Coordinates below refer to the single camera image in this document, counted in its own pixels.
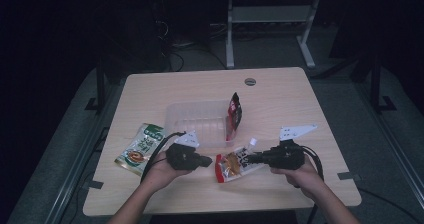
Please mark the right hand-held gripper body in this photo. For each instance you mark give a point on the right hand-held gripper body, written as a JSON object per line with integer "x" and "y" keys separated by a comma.
{"x": 286, "y": 154}

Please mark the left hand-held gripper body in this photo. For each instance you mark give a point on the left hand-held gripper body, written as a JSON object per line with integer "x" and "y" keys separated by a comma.
{"x": 181, "y": 155}

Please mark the red clear snack packet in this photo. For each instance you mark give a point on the red clear snack packet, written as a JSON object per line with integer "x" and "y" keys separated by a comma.
{"x": 233, "y": 165}

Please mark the translucent plastic container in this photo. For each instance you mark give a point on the translucent plastic container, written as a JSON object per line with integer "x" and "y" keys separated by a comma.
{"x": 200, "y": 120}

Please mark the dark red snack packet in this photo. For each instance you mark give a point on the dark red snack packet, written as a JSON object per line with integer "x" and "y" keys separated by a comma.
{"x": 234, "y": 115}

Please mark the person's left hand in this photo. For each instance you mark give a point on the person's left hand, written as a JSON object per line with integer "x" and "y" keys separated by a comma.
{"x": 163, "y": 175}

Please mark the person's right hand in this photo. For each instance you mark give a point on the person's right hand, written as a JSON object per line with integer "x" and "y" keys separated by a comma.
{"x": 303, "y": 179}

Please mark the green white food packet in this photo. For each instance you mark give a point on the green white food packet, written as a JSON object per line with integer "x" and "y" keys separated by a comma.
{"x": 140, "y": 149}

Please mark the grey floor tape strip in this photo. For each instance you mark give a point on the grey floor tape strip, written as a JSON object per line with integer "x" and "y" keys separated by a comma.
{"x": 93, "y": 184}
{"x": 348, "y": 176}

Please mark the black metal stand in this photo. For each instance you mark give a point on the black metal stand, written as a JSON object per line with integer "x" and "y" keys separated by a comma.
{"x": 100, "y": 87}
{"x": 378, "y": 84}

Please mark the white metal stand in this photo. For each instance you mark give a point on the white metal stand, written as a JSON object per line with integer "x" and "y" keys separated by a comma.
{"x": 271, "y": 14}

